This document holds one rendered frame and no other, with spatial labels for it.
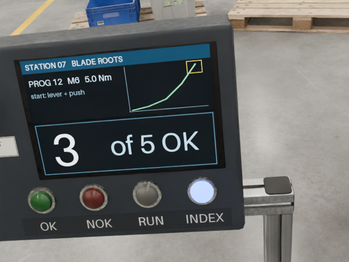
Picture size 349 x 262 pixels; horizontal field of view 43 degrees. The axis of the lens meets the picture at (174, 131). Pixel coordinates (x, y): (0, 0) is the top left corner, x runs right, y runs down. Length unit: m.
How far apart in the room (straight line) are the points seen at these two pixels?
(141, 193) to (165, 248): 1.48
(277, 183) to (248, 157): 1.79
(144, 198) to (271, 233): 0.18
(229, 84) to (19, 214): 0.23
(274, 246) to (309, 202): 1.50
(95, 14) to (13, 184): 3.31
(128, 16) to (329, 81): 1.66
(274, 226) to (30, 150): 0.28
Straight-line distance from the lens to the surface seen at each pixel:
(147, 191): 0.40
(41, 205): 0.43
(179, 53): 0.36
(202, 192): 0.39
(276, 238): 0.55
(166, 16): 3.71
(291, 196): 0.49
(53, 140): 0.41
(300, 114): 2.63
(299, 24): 3.71
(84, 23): 4.10
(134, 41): 0.37
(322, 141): 2.41
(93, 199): 0.41
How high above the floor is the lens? 1.38
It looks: 33 degrees down
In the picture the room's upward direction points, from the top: 8 degrees counter-clockwise
